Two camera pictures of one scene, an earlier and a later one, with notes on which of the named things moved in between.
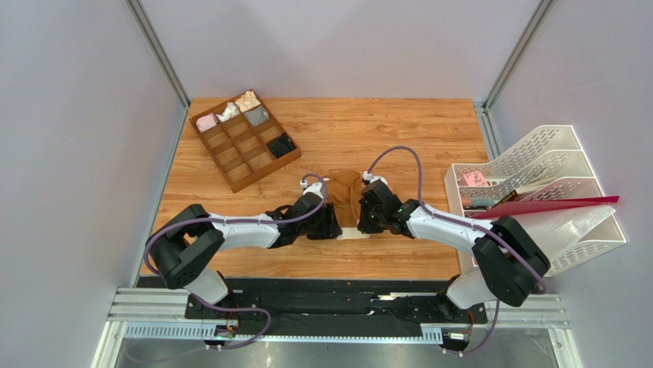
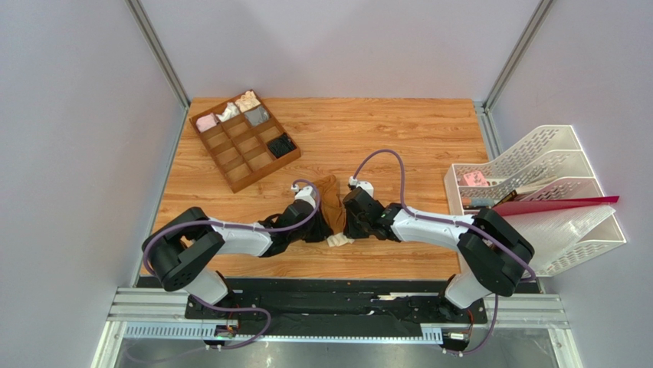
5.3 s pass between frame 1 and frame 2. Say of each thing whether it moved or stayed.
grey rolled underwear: stayed
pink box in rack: stayed
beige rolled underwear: stayed
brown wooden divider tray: stayed
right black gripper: moved
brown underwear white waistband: moved
